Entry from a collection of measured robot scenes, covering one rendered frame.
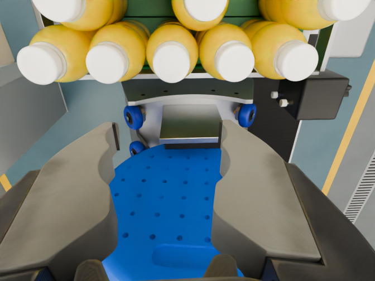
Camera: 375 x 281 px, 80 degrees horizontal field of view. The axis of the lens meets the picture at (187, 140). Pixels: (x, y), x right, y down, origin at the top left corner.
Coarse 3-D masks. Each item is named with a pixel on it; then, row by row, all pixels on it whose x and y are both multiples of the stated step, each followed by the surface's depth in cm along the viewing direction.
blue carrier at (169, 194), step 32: (128, 160) 38; (160, 160) 38; (192, 160) 38; (128, 192) 31; (160, 192) 31; (192, 192) 31; (128, 224) 27; (160, 224) 27; (192, 224) 27; (128, 256) 23; (160, 256) 24; (192, 256) 24
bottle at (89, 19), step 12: (84, 0) 22; (96, 0) 23; (108, 0) 26; (120, 0) 31; (84, 12) 23; (96, 12) 24; (108, 12) 26; (120, 12) 32; (72, 24) 24; (84, 24) 24; (96, 24) 26; (108, 24) 30
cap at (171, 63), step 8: (160, 48) 23; (168, 48) 23; (176, 48) 23; (160, 56) 23; (168, 56) 23; (176, 56) 23; (184, 56) 23; (160, 64) 24; (168, 64) 24; (176, 64) 24; (184, 64) 24; (160, 72) 24; (168, 72) 24; (176, 72) 24; (184, 72) 24; (168, 80) 24; (176, 80) 24
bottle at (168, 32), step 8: (160, 24) 35; (168, 24) 28; (176, 24) 28; (160, 32) 26; (168, 32) 25; (176, 32) 25; (184, 32) 26; (152, 40) 26; (160, 40) 25; (168, 40) 25; (176, 40) 25; (184, 40) 25; (192, 40) 27; (152, 48) 26; (184, 48) 25; (192, 48) 26; (152, 56) 26; (192, 56) 26; (152, 64) 26; (192, 64) 27
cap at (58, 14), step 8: (32, 0) 20; (40, 0) 20; (48, 0) 20; (56, 0) 20; (64, 0) 20; (72, 0) 20; (80, 0) 22; (40, 8) 20; (48, 8) 21; (56, 8) 21; (64, 8) 21; (72, 8) 21; (80, 8) 22; (48, 16) 21; (56, 16) 21; (64, 16) 21; (72, 16) 21
